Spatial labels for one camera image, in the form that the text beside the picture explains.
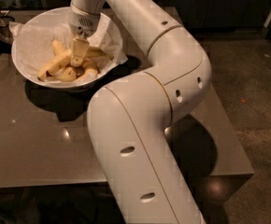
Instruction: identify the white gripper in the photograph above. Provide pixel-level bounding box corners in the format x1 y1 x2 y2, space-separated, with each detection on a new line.
68 5 100 67

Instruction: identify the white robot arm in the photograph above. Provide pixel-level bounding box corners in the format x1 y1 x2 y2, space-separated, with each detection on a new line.
69 0 211 224

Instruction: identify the right curved banana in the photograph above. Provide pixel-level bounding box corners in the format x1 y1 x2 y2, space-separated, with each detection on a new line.
76 60 99 82

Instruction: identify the back banana under top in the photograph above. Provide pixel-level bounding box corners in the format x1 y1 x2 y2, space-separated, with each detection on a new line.
48 39 77 82

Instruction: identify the white bowl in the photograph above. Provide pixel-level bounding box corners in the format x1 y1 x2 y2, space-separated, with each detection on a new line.
11 6 124 93

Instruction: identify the white paper liner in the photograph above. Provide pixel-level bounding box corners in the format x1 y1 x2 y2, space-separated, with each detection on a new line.
9 1 129 85

